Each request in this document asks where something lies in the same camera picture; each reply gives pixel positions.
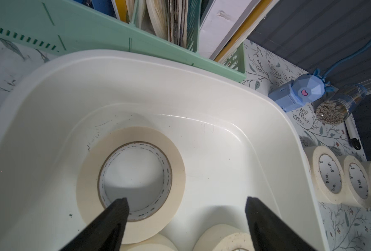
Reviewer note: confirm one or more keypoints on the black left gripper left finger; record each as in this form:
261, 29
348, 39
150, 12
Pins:
105, 232

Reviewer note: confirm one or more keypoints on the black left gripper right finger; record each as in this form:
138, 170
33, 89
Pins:
268, 232

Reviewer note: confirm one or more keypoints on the masking tape roll in tray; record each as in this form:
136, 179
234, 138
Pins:
155, 243
140, 164

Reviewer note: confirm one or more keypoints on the white plastic storage tray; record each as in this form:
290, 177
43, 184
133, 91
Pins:
235, 143

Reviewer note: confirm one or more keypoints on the black marker pen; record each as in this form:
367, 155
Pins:
352, 133

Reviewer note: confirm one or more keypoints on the clear pencil jar blue lid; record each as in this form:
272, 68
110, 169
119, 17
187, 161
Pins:
339, 107

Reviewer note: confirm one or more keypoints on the white binder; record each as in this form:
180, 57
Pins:
226, 24

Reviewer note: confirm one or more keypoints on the green desktop file organizer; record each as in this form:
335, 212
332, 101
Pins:
62, 27

